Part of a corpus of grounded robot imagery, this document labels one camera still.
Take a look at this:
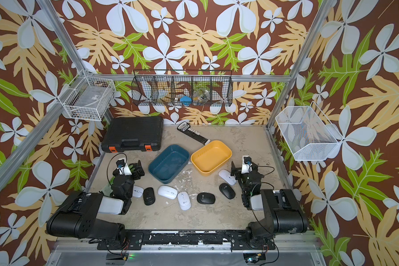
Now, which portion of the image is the black mouse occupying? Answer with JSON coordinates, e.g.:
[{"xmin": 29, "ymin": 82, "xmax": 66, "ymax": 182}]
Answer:
[
  {"xmin": 219, "ymin": 183, "xmax": 236, "ymax": 200},
  {"xmin": 197, "ymin": 192, "xmax": 216, "ymax": 205},
  {"xmin": 143, "ymin": 187, "xmax": 156, "ymax": 206}
]

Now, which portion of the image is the white mouse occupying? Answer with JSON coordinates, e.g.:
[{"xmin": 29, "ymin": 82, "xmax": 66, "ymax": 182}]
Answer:
[
  {"xmin": 157, "ymin": 185, "xmax": 178, "ymax": 200},
  {"xmin": 218, "ymin": 170, "xmax": 237, "ymax": 186},
  {"xmin": 133, "ymin": 185, "xmax": 144, "ymax": 198},
  {"xmin": 177, "ymin": 191, "xmax": 192, "ymax": 211}
]

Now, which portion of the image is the yellow plastic storage box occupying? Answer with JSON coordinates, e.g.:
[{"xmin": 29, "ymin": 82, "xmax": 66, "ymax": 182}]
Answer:
[{"xmin": 191, "ymin": 140, "xmax": 232, "ymax": 176}]

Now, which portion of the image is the teal plastic storage box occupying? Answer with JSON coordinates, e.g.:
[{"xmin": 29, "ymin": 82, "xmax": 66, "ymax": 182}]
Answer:
[{"xmin": 148, "ymin": 144, "xmax": 190, "ymax": 184}]

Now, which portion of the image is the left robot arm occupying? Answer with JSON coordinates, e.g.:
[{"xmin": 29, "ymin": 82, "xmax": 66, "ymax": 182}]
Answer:
[{"xmin": 46, "ymin": 159, "xmax": 145, "ymax": 244}]

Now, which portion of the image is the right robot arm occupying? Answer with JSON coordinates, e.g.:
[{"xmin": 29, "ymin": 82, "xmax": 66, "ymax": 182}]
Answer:
[{"xmin": 231, "ymin": 157, "xmax": 308, "ymax": 246}]

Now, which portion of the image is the black tool case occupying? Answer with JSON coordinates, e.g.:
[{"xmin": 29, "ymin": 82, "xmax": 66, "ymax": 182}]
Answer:
[{"xmin": 101, "ymin": 116, "xmax": 164, "ymax": 153}]

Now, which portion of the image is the white mesh basket right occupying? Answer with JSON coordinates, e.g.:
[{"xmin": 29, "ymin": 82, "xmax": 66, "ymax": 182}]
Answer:
[{"xmin": 276, "ymin": 102, "xmax": 342, "ymax": 161}]

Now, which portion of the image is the black lint roller stick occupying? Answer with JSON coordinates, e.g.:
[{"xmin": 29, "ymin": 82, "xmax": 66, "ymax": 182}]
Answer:
[{"xmin": 177, "ymin": 121, "xmax": 211, "ymax": 145}]

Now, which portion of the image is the clear glass jar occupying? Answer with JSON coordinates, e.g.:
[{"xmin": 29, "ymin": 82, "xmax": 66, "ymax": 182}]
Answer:
[{"xmin": 192, "ymin": 86, "xmax": 210, "ymax": 105}]

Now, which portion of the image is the blue lid in basket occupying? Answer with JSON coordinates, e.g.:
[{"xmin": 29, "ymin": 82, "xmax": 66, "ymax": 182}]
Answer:
[{"xmin": 180, "ymin": 96, "xmax": 192, "ymax": 106}]

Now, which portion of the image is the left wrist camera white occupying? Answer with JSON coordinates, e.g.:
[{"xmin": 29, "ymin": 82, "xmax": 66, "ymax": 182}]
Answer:
[{"xmin": 114, "ymin": 158, "xmax": 132, "ymax": 176}]

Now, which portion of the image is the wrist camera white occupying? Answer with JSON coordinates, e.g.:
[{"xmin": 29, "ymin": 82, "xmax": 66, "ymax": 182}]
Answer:
[
  {"xmin": 114, "ymin": 158, "xmax": 132, "ymax": 176},
  {"xmin": 241, "ymin": 156, "xmax": 252, "ymax": 174}
]

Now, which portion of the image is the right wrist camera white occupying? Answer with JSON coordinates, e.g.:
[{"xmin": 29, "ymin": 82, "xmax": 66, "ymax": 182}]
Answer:
[{"xmin": 241, "ymin": 156, "xmax": 252, "ymax": 174}]

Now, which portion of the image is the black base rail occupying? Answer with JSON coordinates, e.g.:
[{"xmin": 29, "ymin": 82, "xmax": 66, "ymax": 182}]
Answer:
[{"xmin": 98, "ymin": 229, "xmax": 276, "ymax": 252}]

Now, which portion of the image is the white wire basket left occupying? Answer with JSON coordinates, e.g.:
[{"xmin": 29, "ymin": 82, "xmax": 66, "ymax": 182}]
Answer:
[{"xmin": 59, "ymin": 70, "xmax": 116, "ymax": 121}]

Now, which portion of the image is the black wire basket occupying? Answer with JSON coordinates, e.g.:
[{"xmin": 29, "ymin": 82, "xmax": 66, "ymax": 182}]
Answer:
[{"xmin": 130, "ymin": 70, "xmax": 233, "ymax": 107}]

